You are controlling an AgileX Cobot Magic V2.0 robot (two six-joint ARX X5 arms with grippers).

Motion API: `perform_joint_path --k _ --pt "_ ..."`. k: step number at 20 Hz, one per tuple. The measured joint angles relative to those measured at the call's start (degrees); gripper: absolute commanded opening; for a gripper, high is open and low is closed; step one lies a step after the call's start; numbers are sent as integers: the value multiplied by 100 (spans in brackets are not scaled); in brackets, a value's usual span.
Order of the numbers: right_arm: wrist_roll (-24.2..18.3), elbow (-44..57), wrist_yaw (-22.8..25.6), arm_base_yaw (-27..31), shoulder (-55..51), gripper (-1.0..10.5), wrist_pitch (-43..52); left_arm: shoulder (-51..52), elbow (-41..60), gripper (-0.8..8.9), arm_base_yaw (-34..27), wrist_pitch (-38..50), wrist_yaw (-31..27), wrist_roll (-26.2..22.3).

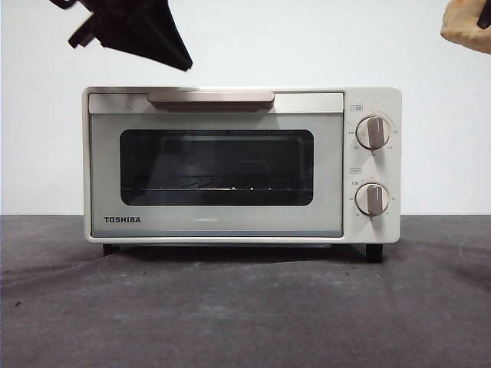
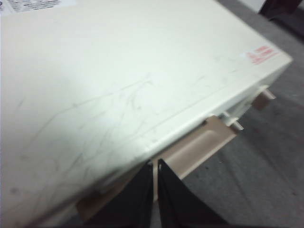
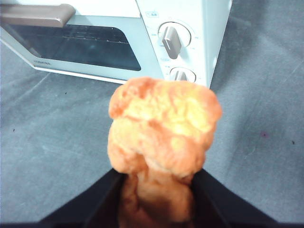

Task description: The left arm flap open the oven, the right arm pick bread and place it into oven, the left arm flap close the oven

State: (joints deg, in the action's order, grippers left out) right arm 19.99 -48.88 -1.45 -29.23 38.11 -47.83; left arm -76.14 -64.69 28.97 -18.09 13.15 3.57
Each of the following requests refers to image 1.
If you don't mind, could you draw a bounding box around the golden bread loaf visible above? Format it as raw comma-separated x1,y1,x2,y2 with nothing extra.
440,0,491,54

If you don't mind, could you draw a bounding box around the glass oven door brown handle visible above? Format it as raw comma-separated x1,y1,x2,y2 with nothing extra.
87,90,345,239

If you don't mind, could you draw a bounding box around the cream Toshiba toaster oven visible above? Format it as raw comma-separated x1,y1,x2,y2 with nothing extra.
81,86,403,264

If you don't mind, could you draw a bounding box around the cream temperature knob brown grip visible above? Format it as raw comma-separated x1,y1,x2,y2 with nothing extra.
355,116,393,150

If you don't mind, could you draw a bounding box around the cream timer knob brown grip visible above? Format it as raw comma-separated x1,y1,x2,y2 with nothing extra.
354,182,391,217

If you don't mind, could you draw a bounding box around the metal wire oven rack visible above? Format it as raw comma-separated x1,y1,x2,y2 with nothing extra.
121,172,308,193

